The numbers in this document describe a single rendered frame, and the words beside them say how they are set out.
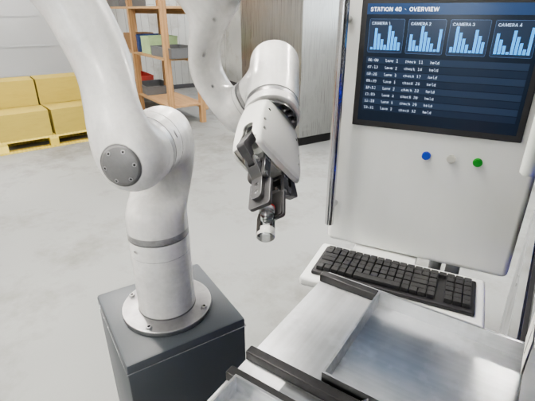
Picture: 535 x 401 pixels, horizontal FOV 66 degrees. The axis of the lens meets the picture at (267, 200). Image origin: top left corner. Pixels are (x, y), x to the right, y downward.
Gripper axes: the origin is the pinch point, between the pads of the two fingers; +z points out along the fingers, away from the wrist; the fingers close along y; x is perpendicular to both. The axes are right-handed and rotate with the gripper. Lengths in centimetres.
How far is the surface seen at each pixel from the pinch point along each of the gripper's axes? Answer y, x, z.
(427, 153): -50, 12, -45
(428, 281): -68, 1, -20
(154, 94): -166, -355, -480
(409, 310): -48.4, 0.5, -4.1
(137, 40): -104, -336, -524
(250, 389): -22.7, -19.0, 14.7
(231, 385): -20.9, -21.5, 14.2
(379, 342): -42.4, -4.4, 3.5
